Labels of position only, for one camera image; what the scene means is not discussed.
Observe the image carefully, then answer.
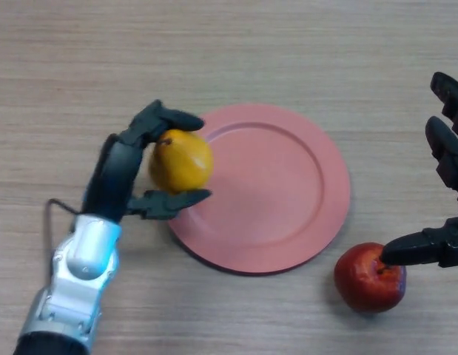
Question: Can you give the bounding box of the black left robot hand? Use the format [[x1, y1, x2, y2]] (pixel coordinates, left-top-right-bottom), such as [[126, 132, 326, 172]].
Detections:
[[81, 99, 214, 223]]

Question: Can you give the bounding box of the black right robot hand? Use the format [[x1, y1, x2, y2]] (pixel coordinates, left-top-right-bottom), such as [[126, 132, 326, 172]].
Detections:
[[382, 72, 458, 269]]

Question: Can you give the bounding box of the yellow pear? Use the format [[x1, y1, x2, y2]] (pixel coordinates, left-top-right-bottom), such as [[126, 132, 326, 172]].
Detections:
[[149, 129, 215, 193]]

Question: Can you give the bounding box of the pink round plate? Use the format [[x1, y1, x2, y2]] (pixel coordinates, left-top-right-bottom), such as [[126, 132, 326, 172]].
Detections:
[[165, 104, 351, 277]]

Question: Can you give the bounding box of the red apple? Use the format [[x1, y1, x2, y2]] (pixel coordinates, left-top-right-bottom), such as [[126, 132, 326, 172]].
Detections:
[[334, 242, 408, 314]]

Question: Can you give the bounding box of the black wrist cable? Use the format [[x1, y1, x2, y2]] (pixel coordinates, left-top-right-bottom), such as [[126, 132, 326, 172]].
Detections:
[[45, 198, 85, 285]]

